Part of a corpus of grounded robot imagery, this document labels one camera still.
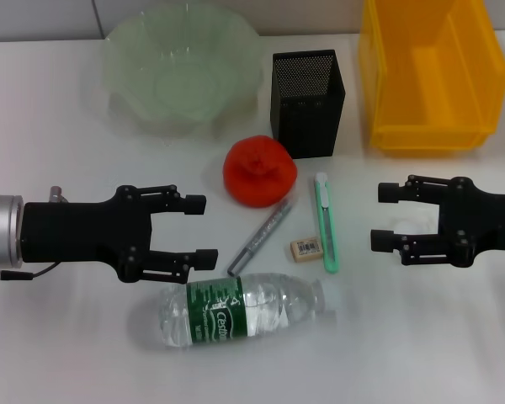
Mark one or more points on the pale green glass fruit bowl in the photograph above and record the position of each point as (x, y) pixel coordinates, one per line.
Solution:
(181, 76)

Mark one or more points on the yellow plastic bin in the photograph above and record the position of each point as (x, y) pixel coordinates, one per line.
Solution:
(437, 84)

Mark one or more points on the clear green-label water bottle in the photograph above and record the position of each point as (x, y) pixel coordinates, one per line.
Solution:
(235, 311)

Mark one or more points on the grey pen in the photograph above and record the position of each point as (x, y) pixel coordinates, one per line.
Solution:
(263, 235)

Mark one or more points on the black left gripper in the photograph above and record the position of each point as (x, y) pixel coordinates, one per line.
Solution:
(84, 231)

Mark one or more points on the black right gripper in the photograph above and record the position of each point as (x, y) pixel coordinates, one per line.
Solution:
(480, 223)

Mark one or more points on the black mesh pen holder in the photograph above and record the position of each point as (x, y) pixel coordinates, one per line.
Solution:
(307, 126)

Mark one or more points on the beige eraser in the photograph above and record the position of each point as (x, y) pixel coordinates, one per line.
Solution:
(306, 250)

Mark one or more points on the green utility knife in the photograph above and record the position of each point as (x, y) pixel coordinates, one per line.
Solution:
(326, 219)

